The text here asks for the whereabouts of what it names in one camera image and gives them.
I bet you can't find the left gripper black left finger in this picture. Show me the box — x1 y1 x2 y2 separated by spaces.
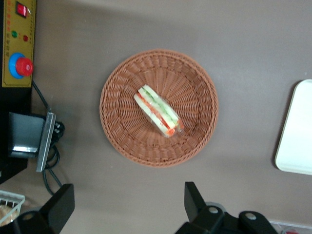
13 183 75 234

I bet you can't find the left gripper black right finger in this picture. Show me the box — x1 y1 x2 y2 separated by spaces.
175 182 241 234

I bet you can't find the triangle sandwich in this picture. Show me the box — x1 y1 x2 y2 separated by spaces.
133 84 185 139

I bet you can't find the round brown wicker basket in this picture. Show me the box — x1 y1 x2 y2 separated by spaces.
99 48 219 168

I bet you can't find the beige plastic tray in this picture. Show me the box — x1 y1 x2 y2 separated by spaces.
274 78 312 176

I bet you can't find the clear acrylic bottle rack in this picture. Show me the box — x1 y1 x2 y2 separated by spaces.
268 220 312 234

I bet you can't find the black side stand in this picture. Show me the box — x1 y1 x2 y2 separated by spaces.
0 0 34 185

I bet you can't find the yellow emergency stop control box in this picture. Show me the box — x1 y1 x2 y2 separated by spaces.
1 0 37 88

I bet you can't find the white wire rack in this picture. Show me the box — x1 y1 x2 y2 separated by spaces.
0 189 26 227

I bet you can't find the black power cable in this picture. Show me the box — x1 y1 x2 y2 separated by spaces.
31 80 66 195

